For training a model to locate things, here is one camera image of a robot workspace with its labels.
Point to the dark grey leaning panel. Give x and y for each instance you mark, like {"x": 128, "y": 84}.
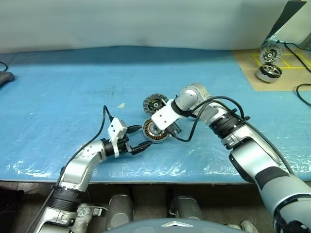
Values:
{"x": 286, "y": 17}

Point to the grey robot torso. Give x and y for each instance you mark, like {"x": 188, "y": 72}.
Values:
{"x": 158, "y": 227}

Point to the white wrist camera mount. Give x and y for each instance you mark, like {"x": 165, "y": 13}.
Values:
{"x": 116, "y": 128}
{"x": 165, "y": 116}

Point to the white crumpled cloth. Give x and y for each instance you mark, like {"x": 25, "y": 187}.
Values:
{"x": 82, "y": 218}

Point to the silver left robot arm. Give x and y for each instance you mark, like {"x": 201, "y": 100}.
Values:
{"x": 80, "y": 167}

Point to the silver finned motor cover lid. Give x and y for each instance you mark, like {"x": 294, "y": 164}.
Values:
{"x": 269, "y": 55}
{"x": 153, "y": 103}

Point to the silver motor base spoked rotor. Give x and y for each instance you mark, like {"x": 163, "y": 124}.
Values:
{"x": 268, "y": 75}

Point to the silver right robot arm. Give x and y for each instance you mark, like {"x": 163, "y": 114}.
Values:
{"x": 255, "y": 157}

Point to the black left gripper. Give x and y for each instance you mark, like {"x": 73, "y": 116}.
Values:
{"x": 124, "y": 146}

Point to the brown cardboard mat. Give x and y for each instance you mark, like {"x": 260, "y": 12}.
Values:
{"x": 247, "y": 72}

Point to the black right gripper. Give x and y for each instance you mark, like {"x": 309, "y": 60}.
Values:
{"x": 174, "y": 131}

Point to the small beige tape scrap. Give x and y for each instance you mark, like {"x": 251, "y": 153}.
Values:
{"x": 121, "y": 105}

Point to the white shoe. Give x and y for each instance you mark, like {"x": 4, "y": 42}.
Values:
{"x": 249, "y": 227}

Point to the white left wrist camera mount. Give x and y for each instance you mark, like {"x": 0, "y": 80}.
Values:
{"x": 116, "y": 128}

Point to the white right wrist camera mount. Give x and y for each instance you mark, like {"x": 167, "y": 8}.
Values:
{"x": 165, "y": 116}

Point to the dark grey power strip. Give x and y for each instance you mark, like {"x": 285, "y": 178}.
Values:
{"x": 6, "y": 78}

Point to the silver motor housing copper windings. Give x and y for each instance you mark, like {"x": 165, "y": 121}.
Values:
{"x": 148, "y": 132}

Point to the grey rounded shape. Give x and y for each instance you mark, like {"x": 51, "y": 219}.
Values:
{"x": 120, "y": 211}
{"x": 187, "y": 207}

